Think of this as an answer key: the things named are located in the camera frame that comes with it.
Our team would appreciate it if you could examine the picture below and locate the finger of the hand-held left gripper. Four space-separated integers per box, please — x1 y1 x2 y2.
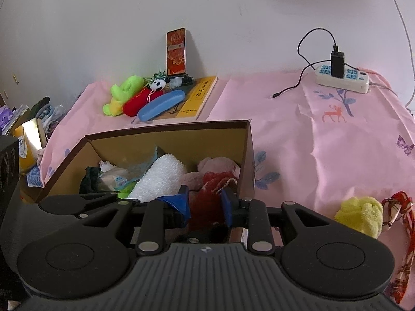
40 192 121 218

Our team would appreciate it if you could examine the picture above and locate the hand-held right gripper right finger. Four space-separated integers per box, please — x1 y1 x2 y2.
220 188 331 255

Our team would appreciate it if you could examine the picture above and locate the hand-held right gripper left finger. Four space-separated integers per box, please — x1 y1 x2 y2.
81 185 191 256

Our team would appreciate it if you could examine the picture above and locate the dark red knit pouch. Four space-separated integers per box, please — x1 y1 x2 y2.
188 171 239 230

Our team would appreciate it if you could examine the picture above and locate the pink plush toy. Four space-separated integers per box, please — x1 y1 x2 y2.
182 156 241 201

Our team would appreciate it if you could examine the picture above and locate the brown cardboard box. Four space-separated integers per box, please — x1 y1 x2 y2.
34 120 257 243

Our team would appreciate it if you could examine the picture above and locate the yellow fluffy towel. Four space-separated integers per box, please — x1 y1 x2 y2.
334 196 384 239

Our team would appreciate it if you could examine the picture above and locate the red patterned scarf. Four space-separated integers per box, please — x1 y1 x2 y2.
379 190 415 307

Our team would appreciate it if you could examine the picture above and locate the beige soft packet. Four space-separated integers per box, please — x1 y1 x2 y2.
97 167 137 192

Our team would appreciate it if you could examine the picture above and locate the blue white packet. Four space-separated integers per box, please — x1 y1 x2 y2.
26 165 44 188

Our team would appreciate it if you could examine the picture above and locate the black cloth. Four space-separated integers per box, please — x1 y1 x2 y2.
79 166 102 195

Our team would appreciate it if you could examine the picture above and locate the gold box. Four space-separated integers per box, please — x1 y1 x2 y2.
13 118 47 169

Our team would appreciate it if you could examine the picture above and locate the purple packet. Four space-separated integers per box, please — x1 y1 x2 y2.
0 104 30 135

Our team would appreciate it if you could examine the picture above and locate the blue glasses case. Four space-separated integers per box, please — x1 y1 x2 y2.
137 90 186 123

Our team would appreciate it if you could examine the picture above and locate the yellow book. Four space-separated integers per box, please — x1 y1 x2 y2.
152 76 218 124

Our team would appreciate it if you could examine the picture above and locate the red plush toy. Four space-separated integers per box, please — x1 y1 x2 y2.
122 88 169 117

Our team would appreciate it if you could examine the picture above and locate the small panda plush toy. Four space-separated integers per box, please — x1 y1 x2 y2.
150 77 172 92

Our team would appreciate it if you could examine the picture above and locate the black phone stand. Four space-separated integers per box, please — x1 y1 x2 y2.
172 73 195 88

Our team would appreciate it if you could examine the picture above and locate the green plush toy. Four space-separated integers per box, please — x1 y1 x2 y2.
103 75 145 116

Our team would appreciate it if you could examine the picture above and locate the black smartphone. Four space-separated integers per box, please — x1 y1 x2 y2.
166 27 189 76

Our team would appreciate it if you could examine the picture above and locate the black charger adapter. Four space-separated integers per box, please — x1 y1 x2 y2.
331 51 345 79

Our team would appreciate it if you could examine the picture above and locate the white power strip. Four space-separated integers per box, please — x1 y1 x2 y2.
315 64 370 94

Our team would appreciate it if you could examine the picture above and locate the black charger cable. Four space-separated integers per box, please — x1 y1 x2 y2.
271 29 338 99

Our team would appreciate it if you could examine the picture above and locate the white wall cable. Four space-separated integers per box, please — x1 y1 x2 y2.
383 0 415 107

